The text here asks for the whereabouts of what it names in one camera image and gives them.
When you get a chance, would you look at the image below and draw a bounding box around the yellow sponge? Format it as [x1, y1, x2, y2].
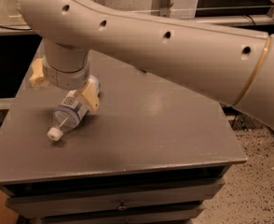
[28, 58, 48, 87]

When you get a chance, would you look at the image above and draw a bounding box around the grey drawer cabinet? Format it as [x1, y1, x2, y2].
[0, 53, 246, 224]

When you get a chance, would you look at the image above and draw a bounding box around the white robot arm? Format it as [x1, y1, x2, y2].
[20, 0, 274, 131]

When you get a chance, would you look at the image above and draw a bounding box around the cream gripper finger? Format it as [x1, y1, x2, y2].
[29, 58, 51, 88]
[76, 81, 100, 113]

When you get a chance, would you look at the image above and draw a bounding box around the clear blue-label plastic bottle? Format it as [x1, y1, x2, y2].
[48, 76, 101, 141]

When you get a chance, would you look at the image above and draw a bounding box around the metal bracket post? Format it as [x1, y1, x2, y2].
[158, 0, 173, 17]

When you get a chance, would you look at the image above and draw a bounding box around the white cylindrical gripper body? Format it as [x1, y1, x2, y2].
[42, 58, 89, 91]

